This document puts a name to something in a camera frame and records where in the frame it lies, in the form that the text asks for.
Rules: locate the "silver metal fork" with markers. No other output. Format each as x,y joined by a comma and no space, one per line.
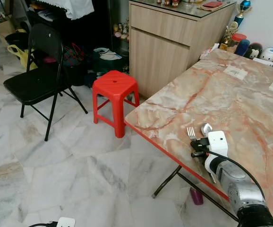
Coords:
191,132

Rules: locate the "silver metal spoon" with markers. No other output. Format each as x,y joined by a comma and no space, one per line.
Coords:
206,128

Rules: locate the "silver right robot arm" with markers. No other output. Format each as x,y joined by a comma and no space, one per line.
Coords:
240,189

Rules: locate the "black metal table legs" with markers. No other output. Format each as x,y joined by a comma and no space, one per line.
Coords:
167,181

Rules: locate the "small purple cup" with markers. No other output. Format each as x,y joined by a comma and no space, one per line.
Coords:
197,196

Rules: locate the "marble pattern table red edge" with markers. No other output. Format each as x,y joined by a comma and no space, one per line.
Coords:
231,109

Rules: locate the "small white paper card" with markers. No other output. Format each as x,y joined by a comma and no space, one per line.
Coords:
235,73

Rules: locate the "crumpled white paper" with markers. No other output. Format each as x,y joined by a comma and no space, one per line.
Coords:
209,51

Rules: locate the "light wooden cabinet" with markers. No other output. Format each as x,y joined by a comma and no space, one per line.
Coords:
165,52

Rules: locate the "red plastic stool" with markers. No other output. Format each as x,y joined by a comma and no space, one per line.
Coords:
115,87

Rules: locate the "dark blue bottle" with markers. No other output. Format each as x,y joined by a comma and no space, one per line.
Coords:
242,48

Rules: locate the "black round toy figure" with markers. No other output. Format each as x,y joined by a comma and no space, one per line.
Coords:
255,50

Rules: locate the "white round toy figure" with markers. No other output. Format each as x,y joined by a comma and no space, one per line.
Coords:
268,54

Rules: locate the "red lidded jar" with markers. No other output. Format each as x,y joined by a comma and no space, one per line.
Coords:
239,38

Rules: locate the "small gold trophy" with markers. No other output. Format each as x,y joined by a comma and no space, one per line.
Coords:
229,34

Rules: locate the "dark green round tin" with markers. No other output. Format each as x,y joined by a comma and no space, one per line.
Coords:
109,61

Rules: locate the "small colourful figurines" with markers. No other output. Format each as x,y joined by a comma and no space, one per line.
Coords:
121,30

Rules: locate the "flat red case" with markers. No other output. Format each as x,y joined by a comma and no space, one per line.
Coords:
212,4

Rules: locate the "black folding chair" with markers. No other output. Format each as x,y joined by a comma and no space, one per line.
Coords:
37,82

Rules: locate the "blue and gold trophy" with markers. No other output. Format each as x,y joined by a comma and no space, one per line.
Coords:
243,9

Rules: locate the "plaid fabric basket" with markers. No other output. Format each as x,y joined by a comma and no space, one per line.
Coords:
74,54

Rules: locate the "yellow plastic bag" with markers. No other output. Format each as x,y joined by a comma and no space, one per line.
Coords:
22,56

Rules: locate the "white lace cloth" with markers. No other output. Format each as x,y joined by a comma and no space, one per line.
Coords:
72,8

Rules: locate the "black plastic bucket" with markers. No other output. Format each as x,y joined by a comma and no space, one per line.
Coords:
14,40

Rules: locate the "brown cardboard box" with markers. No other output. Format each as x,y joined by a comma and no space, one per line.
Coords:
5,27

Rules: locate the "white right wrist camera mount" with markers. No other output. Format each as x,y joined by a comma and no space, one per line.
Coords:
217,142

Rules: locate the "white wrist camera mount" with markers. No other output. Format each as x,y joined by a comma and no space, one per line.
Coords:
65,222
217,142

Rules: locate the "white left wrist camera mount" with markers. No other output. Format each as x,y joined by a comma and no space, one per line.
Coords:
65,222

